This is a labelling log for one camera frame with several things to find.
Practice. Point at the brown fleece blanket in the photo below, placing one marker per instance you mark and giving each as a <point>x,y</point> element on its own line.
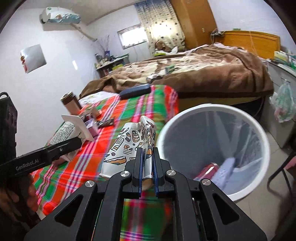
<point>207,71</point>

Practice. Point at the brown teddy bear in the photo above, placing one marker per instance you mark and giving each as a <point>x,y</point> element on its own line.
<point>161,46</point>

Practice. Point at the window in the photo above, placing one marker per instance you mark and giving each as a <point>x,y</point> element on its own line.
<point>132,36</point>

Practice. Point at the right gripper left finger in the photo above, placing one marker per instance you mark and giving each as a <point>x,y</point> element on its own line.
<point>94,210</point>

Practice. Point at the dark blue glasses case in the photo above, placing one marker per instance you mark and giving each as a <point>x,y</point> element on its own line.
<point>135,91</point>

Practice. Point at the silver wall poster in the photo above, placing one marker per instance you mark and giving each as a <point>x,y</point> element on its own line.
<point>32,58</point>

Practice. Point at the vase with dry branches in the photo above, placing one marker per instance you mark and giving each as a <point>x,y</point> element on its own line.
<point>103,43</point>

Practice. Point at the white foam net sleeve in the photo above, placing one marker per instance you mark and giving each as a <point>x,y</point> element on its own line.
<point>221,177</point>

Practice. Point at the white round trash bin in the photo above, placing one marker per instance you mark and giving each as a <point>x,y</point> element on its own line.
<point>211,133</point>

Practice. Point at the cluttered side desk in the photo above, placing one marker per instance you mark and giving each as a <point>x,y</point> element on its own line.
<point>107,67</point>

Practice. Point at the purple snack packet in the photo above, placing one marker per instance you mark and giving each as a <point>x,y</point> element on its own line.
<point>92,127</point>

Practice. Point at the wall air conditioner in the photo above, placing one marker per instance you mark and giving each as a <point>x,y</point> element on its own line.
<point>59,15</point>

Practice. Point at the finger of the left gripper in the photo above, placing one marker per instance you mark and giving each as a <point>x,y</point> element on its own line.
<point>60,149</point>

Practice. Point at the small green box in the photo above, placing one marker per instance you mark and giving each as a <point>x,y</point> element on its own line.
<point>169,69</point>

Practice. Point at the folding knife brown handle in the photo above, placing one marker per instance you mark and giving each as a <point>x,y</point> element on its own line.
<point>105,123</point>

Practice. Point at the grey bedside cabinet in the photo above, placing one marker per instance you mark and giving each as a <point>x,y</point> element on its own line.
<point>281,132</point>

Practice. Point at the brown beige travel mug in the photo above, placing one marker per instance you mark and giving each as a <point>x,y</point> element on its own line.
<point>70,101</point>

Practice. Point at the plastic bag hanging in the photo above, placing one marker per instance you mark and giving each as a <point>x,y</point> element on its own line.
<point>283,103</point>

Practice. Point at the plaid tablecloth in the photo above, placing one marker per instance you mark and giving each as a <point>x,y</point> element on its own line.
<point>143,219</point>

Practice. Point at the person's left hand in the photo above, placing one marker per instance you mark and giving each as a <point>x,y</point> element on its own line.
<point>19,202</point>

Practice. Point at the patterned window curtain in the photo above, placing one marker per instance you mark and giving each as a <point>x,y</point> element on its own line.
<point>160,23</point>

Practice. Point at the patterned white paper cup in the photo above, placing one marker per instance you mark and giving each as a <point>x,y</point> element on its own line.
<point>130,138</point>

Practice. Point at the wooden wardrobe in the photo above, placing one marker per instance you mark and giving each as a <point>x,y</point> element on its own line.
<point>197,21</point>

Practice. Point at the wooden bed headboard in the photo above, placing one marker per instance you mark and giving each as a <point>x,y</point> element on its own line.
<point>259,43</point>

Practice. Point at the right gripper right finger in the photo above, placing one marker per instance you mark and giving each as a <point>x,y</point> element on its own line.
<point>201,211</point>

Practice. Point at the pink white paper cup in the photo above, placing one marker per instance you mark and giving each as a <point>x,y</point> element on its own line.
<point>73,126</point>

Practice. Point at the red cartoon can front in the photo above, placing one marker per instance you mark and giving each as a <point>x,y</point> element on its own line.
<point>207,172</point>

